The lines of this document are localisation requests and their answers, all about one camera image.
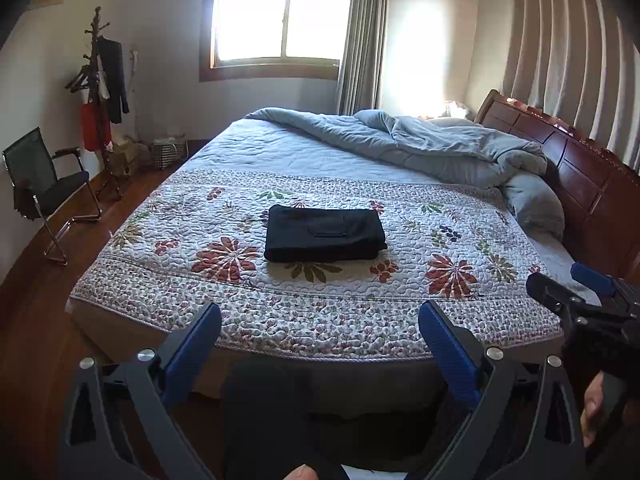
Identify white wall cable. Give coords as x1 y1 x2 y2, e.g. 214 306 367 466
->
130 49 142 112

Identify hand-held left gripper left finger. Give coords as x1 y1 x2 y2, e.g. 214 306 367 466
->
58 302 223 480

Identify wire basket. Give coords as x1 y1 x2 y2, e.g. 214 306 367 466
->
151 137 189 171

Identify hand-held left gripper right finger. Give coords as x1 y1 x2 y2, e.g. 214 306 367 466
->
417 300 587 480

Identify grey curtain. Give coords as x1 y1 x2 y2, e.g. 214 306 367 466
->
335 0 390 117

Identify dark cloth on chair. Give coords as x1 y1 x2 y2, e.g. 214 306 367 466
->
13 186 39 222

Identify bed with floral quilt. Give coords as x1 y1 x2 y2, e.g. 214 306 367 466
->
67 117 564 362

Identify wooden framed window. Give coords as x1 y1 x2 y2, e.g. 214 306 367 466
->
198 0 359 84

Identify wooden coat rack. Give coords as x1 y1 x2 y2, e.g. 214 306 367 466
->
64 6 124 202

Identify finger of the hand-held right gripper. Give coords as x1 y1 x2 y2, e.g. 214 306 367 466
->
570 261 621 299
525 272 589 317

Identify beige bag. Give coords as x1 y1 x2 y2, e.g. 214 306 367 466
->
106 139 152 179

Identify black hanging jacket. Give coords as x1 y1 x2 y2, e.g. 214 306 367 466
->
96 36 131 126

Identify dark wooden headboard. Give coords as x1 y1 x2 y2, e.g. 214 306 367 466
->
472 88 640 282

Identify grey-blue duvet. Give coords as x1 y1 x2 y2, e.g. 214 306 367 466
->
244 106 567 242

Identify black pants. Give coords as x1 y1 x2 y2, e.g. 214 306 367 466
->
264 204 389 263

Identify person's right hand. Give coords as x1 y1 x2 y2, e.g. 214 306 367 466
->
580 373 606 449

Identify black mesh office chair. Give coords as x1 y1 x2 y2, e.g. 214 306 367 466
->
2 126 104 266

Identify red hanging bag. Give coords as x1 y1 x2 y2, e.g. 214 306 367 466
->
81 101 113 153

